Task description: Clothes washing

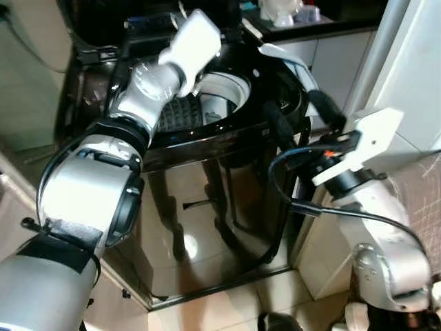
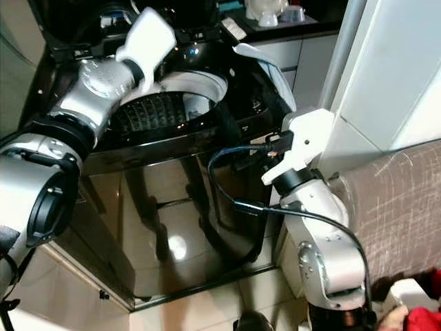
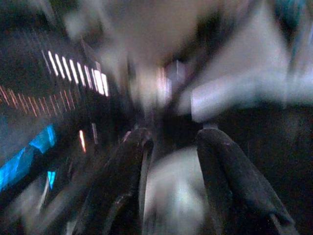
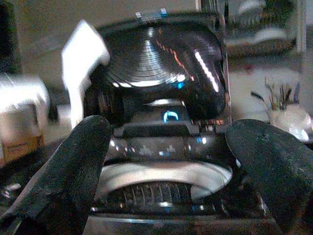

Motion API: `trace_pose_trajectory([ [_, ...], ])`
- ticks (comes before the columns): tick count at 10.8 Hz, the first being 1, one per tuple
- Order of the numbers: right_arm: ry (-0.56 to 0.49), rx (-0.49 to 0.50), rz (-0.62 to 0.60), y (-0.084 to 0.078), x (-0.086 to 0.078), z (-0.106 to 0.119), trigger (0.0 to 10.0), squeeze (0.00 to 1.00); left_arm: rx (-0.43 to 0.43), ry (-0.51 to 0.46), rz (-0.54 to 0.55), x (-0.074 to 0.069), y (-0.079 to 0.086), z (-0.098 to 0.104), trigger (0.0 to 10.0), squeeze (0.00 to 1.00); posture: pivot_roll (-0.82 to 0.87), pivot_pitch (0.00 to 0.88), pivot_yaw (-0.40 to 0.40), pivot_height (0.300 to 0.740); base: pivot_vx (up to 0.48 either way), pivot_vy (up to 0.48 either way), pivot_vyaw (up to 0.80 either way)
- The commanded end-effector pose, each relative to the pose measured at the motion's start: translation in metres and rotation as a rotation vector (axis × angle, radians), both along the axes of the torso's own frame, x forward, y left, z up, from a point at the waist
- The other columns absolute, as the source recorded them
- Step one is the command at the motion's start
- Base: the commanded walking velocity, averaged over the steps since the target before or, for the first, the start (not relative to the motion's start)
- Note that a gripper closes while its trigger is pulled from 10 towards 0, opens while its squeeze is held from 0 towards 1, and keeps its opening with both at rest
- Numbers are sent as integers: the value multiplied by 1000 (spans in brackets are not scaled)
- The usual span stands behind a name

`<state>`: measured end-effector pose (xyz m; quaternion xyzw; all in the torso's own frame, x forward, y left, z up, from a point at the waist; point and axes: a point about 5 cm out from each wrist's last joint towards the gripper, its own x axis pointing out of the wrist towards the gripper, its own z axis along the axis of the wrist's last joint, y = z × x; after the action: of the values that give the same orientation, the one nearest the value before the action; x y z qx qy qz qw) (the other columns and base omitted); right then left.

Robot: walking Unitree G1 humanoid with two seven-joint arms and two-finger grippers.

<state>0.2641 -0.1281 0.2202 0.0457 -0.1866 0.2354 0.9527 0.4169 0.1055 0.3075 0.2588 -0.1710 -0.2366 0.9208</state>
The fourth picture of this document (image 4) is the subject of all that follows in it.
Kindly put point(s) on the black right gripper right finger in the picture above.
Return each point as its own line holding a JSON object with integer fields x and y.
{"x": 274, "y": 171}

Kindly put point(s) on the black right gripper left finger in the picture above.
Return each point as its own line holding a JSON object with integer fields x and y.
{"x": 66, "y": 171}

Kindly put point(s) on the white cup with utensils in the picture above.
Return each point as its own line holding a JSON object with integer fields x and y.
{"x": 286, "y": 112}

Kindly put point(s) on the white and yellow box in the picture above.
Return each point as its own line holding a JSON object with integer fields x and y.
{"x": 19, "y": 120}

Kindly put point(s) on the black glass washer lid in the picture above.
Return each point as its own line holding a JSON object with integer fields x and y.
{"x": 161, "y": 63}

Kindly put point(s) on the dish rack shelf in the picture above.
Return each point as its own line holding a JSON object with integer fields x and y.
{"x": 259, "y": 27}

